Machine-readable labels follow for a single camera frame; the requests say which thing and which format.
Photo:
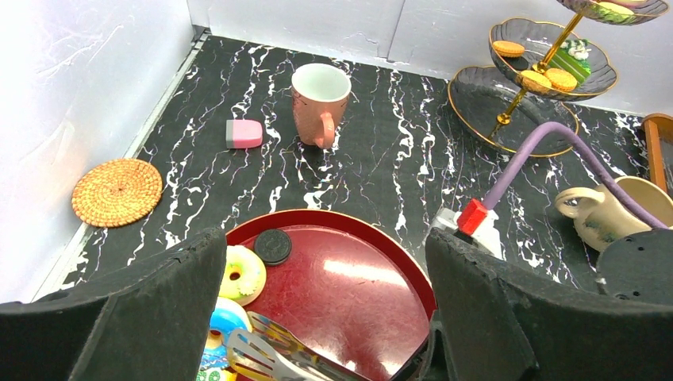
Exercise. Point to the red round tray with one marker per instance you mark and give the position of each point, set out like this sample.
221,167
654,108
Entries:
347,290

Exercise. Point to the yellow layered cake slice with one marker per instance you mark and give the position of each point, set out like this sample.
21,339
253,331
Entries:
216,374

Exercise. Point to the beige mug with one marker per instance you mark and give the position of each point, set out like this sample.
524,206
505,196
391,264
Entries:
600,219

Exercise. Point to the pink grey eraser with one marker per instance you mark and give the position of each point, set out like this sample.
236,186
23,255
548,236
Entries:
243,134

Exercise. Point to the green triangular cake slice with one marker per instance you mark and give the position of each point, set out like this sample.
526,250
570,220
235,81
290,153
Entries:
572,56

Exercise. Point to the blue white donut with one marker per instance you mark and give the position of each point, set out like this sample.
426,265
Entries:
226,317

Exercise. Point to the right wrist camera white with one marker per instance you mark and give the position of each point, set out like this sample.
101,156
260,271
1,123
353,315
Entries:
475,222

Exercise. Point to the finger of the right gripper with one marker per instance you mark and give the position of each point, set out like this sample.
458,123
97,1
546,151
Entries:
428,363

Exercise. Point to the yellow frosted donut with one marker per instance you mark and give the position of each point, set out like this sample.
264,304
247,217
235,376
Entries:
244,277

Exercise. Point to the black sandwich cookie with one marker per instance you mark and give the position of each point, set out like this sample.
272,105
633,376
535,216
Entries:
518,63

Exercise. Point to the yellow biscuit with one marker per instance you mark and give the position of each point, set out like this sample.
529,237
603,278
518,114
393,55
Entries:
508,49
534,81
561,80

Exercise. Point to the black cookie upper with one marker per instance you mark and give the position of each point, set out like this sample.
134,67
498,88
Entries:
273,247

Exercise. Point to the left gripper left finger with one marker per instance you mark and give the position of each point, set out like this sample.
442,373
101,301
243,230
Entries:
147,321

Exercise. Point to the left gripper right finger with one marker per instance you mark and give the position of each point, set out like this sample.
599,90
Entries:
547,326

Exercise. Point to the green macaron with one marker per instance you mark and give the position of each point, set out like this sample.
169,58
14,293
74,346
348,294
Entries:
614,9

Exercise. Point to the metal tongs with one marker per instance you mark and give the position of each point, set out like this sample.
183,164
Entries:
272,352

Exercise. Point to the orange wooden rack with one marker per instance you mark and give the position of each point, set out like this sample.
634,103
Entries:
658,137

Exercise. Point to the pink mug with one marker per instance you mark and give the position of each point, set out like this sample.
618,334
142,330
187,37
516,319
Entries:
320,94

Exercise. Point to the woven coaster left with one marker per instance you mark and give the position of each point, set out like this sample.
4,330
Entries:
117,193

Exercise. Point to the three-tier glass cake stand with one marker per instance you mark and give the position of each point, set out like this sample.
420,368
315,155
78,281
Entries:
538,68

